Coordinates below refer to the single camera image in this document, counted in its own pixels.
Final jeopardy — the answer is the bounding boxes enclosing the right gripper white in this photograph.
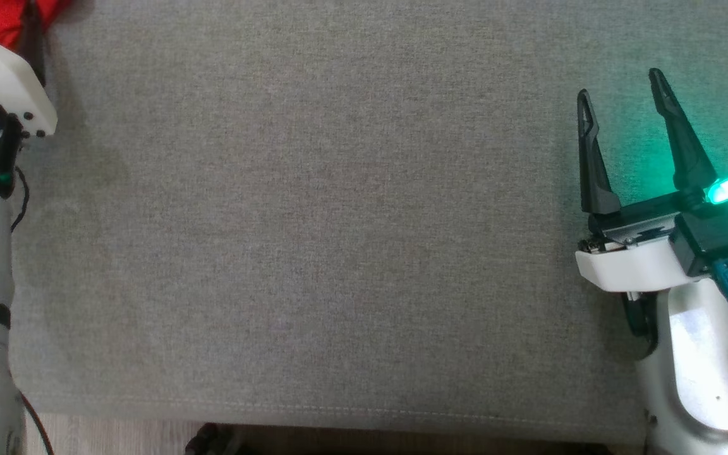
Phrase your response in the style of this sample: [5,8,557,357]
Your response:
[576,68,717,293]

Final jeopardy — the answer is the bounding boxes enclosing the grey fabric sofa seat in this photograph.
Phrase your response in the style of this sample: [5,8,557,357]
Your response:
[0,0,728,443]

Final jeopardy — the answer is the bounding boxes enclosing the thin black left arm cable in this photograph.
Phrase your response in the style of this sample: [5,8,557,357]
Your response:
[9,166,31,233]

